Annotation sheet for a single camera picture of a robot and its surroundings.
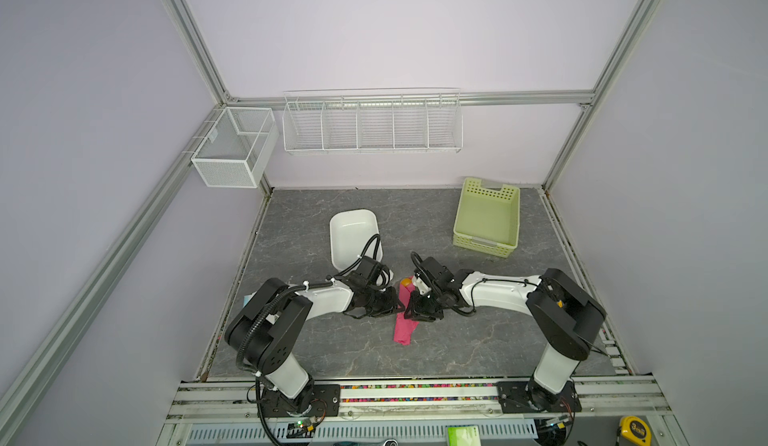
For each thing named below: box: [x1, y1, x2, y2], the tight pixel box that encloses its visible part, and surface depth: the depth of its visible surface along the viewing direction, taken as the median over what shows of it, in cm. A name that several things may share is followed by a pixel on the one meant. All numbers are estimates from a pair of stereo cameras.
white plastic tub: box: [330, 208, 383, 272], surface depth 107 cm
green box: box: [447, 425, 481, 446], surface depth 68 cm
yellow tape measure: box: [620, 416, 652, 446], surface depth 69 cm
